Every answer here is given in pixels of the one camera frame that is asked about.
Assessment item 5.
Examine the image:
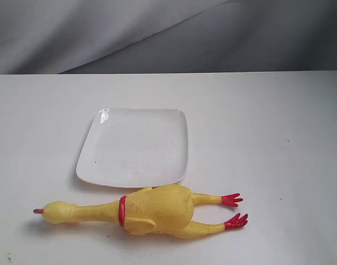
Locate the yellow rubber chicken toy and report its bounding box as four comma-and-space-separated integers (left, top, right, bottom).
33, 184, 248, 239

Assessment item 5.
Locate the white square plate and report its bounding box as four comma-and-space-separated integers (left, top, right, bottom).
75, 108, 188, 188

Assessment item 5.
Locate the grey backdrop cloth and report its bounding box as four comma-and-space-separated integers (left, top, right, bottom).
0, 1, 337, 74

